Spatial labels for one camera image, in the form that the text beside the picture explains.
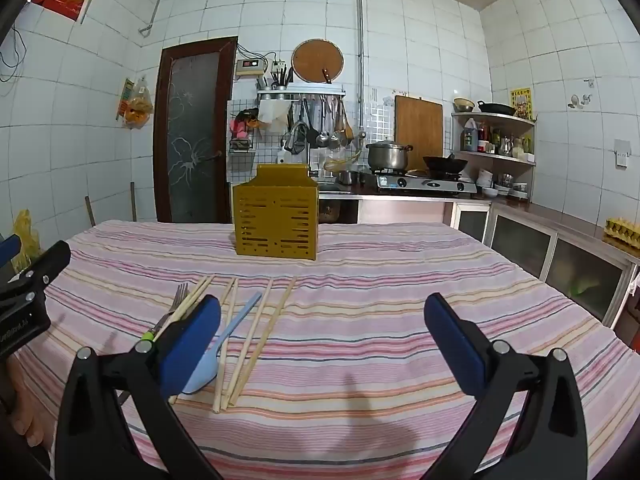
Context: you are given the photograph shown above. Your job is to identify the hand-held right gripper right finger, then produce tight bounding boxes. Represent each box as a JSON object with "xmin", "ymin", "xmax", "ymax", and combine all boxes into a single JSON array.
[{"xmin": 423, "ymin": 292, "xmax": 588, "ymax": 480}]

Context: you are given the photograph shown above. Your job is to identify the pink and orange dish cloths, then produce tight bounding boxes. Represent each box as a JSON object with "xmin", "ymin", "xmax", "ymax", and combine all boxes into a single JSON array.
[{"xmin": 229, "ymin": 109, "xmax": 258, "ymax": 141}]

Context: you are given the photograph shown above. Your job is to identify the round wooden lid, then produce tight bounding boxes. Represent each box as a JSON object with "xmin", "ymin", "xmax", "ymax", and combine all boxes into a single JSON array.
[{"xmin": 291, "ymin": 38, "xmax": 345, "ymax": 83}]

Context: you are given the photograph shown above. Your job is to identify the black wok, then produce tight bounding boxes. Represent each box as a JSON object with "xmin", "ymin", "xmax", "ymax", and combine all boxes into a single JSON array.
[{"xmin": 423, "ymin": 155, "xmax": 468, "ymax": 173}]

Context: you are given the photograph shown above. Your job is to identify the white wall hook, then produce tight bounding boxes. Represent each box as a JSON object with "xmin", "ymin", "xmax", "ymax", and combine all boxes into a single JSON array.
[{"xmin": 567, "ymin": 78, "xmax": 596, "ymax": 109}]

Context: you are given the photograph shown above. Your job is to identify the steel gas stove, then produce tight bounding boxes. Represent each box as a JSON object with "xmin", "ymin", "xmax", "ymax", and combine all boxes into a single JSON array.
[{"xmin": 375, "ymin": 169, "xmax": 478, "ymax": 196}]

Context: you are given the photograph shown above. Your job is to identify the yellow wall poster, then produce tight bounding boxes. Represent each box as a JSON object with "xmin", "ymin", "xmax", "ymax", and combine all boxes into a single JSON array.
[{"xmin": 510, "ymin": 87, "xmax": 535, "ymax": 121}]

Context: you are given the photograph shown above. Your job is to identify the row of condiment bottles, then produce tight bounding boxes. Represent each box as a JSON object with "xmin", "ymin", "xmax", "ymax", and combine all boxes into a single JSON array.
[{"xmin": 477, "ymin": 122, "xmax": 535, "ymax": 161}]

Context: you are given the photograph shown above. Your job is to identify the person's left hand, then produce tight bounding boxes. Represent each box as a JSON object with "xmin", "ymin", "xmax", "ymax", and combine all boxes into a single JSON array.
[{"xmin": 5, "ymin": 360, "xmax": 53, "ymax": 450}]

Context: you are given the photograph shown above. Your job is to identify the hanging bag of oranges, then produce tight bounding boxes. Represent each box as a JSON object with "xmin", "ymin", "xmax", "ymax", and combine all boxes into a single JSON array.
[{"xmin": 122, "ymin": 76, "xmax": 155, "ymax": 130}]

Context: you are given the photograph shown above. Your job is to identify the metal fork with green handle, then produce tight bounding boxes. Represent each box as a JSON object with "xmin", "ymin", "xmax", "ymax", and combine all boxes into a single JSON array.
[{"xmin": 141, "ymin": 282, "xmax": 190, "ymax": 343}]

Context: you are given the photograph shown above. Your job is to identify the beige control box with display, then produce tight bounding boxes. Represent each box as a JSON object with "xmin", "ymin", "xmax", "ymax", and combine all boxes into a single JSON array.
[{"xmin": 235, "ymin": 57, "xmax": 266, "ymax": 79}]

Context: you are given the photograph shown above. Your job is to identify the egg tray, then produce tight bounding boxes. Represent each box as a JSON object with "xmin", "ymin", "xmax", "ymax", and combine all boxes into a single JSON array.
[{"xmin": 602, "ymin": 217, "xmax": 640, "ymax": 247}]

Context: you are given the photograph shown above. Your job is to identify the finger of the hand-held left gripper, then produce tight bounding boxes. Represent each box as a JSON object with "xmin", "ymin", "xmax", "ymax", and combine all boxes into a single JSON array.
[
  {"xmin": 0, "ymin": 240, "xmax": 72, "ymax": 311},
  {"xmin": 0, "ymin": 234, "xmax": 22, "ymax": 267}
]

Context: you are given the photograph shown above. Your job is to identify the row of hanging kitchen utensils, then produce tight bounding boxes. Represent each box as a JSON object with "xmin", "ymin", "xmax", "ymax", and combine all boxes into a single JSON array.
[{"xmin": 280, "ymin": 96, "xmax": 356, "ymax": 156}]

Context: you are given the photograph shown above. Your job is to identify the stack of white bowls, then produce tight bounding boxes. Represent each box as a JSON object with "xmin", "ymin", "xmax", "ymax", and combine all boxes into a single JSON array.
[{"xmin": 475, "ymin": 169, "xmax": 530, "ymax": 200}]

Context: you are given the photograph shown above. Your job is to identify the yellow plastic bag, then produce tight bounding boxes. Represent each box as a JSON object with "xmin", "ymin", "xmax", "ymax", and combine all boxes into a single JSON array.
[{"xmin": 11, "ymin": 209, "xmax": 45, "ymax": 271}]

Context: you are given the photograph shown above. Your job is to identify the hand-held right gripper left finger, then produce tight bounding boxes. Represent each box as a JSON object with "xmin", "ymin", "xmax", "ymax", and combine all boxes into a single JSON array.
[{"xmin": 54, "ymin": 294, "xmax": 223, "ymax": 480}]

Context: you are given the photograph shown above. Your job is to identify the metal wall rack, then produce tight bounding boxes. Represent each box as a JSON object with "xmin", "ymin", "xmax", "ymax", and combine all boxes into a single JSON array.
[{"xmin": 256, "ymin": 85, "xmax": 347, "ymax": 103}]

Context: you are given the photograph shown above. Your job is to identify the steel cooking pot with lid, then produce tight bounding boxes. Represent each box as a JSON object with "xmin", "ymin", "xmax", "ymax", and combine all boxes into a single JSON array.
[{"xmin": 366, "ymin": 141, "xmax": 414, "ymax": 171}]

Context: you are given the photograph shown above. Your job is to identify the kitchen counter cabinet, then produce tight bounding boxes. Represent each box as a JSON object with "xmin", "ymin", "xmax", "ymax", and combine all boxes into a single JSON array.
[{"xmin": 452, "ymin": 200, "xmax": 640, "ymax": 331}]

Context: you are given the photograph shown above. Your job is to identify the light blue plastic spoon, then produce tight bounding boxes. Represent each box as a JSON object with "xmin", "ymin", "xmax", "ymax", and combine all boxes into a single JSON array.
[{"xmin": 180, "ymin": 291, "xmax": 263, "ymax": 395}]

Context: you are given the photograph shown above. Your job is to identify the brown frosted glass door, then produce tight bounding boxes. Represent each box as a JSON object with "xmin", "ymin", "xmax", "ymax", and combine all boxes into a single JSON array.
[{"xmin": 152, "ymin": 36, "xmax": 238, "ymax": 224}]

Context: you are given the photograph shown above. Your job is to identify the rectangular wooden cutting board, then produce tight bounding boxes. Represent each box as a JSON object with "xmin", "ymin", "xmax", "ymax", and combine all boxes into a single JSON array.
[{"xmin": 394, "ymin": 95, "xmax": 444, "ymax": 158}]

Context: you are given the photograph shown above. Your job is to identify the yellow perforated utensil holder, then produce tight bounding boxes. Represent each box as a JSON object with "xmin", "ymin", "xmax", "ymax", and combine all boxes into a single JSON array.
[{"xmin": 232, "ymin": 163, "xmax": 320, "ymax": 261}]

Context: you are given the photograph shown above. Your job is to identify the pink striped tablecloth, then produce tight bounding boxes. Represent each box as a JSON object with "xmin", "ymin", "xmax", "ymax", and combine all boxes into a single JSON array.
[{"xmin": 12, "ymin": 220, "xmax": 640, "ymax": 480}]

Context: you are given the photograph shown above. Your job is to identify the white hanging cloth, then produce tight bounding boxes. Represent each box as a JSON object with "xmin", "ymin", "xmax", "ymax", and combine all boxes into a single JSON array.
[{"xmin": 258, "ymin": 99, "xmax": 291, "ymax": 128}]

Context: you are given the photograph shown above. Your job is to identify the metal corner shelf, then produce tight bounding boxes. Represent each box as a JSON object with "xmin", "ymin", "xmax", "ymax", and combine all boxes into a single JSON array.
[{"xmin": 450, "ymin": 111, "xmax": 538, "ymax": 201}]

